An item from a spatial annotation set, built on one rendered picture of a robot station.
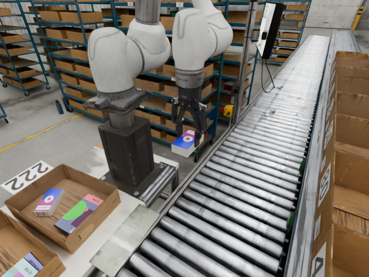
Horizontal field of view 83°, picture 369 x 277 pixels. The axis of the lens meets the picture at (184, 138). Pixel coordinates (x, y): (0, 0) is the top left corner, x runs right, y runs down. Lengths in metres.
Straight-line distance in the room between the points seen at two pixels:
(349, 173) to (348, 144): 0.40
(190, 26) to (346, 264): 0.82
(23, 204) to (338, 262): 1.25
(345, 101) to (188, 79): 1.33
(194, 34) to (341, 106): 1.37
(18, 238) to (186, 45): 0.99
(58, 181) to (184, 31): 1.00
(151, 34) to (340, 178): 1.00
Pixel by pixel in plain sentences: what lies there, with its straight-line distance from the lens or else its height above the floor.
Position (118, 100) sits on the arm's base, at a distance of 0.90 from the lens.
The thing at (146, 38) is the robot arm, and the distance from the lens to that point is 0.95.
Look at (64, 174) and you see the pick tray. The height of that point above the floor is 0.78.
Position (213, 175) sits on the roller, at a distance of 1.20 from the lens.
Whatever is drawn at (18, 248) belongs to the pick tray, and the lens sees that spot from 1.12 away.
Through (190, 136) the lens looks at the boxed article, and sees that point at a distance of 0.81.
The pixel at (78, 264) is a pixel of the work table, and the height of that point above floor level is 0.75.
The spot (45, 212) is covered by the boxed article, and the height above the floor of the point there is 0.78.
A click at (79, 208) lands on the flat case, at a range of 1.09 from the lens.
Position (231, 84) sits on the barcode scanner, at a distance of 1.47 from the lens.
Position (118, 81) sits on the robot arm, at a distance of 0.88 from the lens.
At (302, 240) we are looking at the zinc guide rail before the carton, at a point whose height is 0.89.
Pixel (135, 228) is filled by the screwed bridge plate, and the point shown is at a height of 0.75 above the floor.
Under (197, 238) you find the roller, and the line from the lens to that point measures 0.95.
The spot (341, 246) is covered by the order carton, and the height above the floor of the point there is 0.98.
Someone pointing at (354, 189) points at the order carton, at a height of 0.90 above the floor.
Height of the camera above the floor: 1.56
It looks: 34 degrees down
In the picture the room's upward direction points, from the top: straight up
